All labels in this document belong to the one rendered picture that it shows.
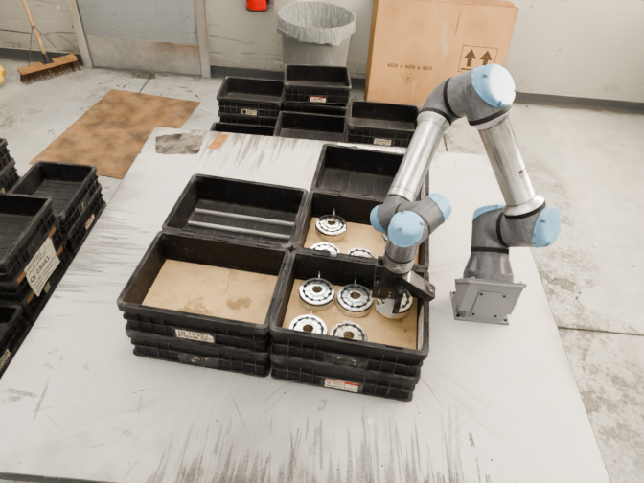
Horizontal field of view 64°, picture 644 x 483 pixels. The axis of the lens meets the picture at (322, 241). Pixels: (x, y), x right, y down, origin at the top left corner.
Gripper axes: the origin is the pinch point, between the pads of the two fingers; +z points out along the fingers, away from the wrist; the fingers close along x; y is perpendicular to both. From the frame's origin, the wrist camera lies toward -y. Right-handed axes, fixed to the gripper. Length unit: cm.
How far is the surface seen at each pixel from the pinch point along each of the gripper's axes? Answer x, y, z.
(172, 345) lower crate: 18, 59, 7
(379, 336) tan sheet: 7.8, 3.1, 3.1
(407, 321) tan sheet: 1.0, -4.3, 4.1
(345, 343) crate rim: 17.6, 12.1, -7.9
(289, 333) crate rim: 17.5, 26.0, -8.2
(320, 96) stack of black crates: -180, 47, 57
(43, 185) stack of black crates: -82, 170, 60
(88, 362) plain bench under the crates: 24, 82, 14
